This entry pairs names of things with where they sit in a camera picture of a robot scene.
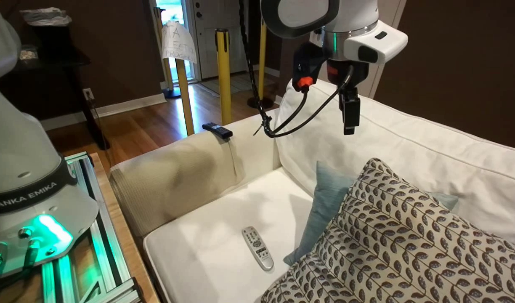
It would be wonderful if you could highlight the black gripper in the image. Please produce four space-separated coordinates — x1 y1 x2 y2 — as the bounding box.
325 58 365 136

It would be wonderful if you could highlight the teal blue throw pillow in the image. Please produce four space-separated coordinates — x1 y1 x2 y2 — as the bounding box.
283 161 461 265

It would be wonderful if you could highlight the beige and black patterned pillow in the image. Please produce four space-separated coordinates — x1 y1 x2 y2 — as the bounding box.
256 156 515 303

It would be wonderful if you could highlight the white panel door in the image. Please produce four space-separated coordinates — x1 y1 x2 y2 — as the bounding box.
357 0 409 99

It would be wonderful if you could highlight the black remote control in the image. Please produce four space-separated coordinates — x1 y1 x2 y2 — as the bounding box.
200 120 236 141

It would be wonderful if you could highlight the grey entry door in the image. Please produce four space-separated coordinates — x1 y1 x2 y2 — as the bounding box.
190 0 251 80

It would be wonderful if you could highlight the silver remote control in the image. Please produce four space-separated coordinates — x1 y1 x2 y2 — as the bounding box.
241 223 276 272

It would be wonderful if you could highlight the white fabric sofa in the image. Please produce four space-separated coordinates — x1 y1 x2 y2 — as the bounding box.
108 77 515 303

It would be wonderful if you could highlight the white draped cover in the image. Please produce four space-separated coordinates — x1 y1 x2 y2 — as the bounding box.
160 19 199 67

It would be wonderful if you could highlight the black side table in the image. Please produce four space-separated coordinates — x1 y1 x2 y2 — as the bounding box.
2 21 111 149

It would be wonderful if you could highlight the white cloth bundle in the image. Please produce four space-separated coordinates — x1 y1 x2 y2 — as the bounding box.
19 4 74 28

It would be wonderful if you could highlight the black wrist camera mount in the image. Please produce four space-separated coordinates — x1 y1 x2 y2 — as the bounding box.
290 40 328 93

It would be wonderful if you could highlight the thin yellow post with base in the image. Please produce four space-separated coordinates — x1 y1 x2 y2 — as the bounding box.
246 18 276 110

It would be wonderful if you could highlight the thick yellow post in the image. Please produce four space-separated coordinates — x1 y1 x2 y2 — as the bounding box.
214 28 234 125

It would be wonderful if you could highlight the pale wooden post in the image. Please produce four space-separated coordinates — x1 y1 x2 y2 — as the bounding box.
175 56 197 136
150 3 184 100

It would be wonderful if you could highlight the aluminium profile base frame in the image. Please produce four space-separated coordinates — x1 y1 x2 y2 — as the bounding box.
0 149 145 303

